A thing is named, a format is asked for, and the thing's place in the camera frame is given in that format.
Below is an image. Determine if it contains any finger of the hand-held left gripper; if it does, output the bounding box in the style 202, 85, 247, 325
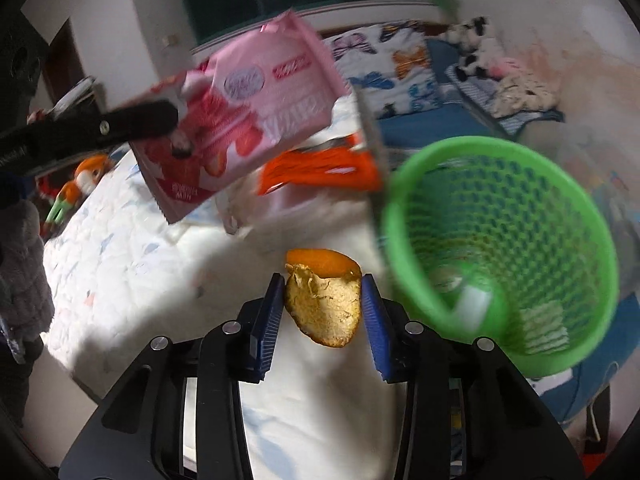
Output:
30, 99, 180, 171

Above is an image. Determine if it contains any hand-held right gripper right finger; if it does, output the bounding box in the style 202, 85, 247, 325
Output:
361, 274, 586, 480

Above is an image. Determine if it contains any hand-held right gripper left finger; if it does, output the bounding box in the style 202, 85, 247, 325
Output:
59, 274, 286, 480

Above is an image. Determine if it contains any orange peel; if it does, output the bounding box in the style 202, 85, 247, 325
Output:
284, 248, 363, 350

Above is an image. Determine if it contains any pink snack packet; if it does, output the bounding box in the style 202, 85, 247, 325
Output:
129, 10, 348, 225

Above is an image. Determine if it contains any green plastic mesh basket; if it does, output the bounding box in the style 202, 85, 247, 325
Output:
379, 136, 620, 378

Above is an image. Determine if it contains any orange haired doll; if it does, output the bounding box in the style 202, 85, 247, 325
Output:
44, 155, 114, 227

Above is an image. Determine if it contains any white plastic wrapper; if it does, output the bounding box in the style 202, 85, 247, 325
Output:
432, 265, 506, 333

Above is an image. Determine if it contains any white quilted blanket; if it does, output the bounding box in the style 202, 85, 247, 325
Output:
42, 95, 451, 480

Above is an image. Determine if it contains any orange snack packet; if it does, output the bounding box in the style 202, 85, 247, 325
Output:
257, 132, 385, 197

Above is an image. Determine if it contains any blue round object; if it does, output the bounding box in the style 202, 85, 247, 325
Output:
520, 357, 612, 427

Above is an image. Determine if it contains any blue bed sheet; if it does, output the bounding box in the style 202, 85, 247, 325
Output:
375, 39, 506, 152

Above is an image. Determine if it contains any blue checkered mat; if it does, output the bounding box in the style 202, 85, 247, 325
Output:
445, 62, 566, 137

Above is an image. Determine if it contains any butterfly print pillow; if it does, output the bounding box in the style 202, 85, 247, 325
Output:
324, 20, 442, 120

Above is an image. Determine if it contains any beige patterned cloth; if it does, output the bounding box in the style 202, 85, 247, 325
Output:
492, 72, 559, 117

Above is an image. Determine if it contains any black white plush cow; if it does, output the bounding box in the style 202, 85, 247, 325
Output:
445, 16, 507, 82

